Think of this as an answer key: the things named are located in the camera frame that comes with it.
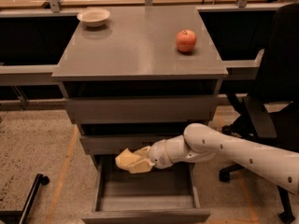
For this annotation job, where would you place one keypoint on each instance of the grey drawer cabinet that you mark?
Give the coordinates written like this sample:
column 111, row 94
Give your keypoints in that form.
column 135, row 55

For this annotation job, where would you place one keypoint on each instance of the yellow sponge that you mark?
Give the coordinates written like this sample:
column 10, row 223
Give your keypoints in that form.
column 125, row 159

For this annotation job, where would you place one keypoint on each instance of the white ceramic bowl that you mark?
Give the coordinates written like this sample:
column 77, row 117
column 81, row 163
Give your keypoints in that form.
column 93, row 17

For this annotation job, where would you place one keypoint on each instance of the grey desk frame rail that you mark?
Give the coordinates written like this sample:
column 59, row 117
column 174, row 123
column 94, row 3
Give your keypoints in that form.
column 27, row 75

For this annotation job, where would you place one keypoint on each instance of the grey open bottom drawer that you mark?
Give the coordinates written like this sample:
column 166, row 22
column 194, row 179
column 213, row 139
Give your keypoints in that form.
column 167, row 196

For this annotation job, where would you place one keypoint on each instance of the black office chair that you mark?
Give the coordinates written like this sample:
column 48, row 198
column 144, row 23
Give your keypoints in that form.
column 269, row 114

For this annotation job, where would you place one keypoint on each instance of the black wheeled stand leg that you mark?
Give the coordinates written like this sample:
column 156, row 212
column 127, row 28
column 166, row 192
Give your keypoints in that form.
column 19, row 217

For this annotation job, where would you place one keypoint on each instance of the grey middle drawer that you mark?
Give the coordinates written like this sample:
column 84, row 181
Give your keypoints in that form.
column 114, row 144

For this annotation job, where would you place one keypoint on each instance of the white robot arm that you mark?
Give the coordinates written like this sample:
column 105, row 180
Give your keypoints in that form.
column 201, row 143

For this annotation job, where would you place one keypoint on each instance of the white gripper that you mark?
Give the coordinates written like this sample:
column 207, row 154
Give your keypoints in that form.
column 159, row 154

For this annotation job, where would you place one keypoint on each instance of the grey top drawer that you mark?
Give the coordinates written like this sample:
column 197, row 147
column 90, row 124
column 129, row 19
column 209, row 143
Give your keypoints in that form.
column 141, row 109

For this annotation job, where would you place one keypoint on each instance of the red apple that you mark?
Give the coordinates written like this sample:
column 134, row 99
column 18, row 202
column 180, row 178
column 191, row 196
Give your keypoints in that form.
column 186, row 40

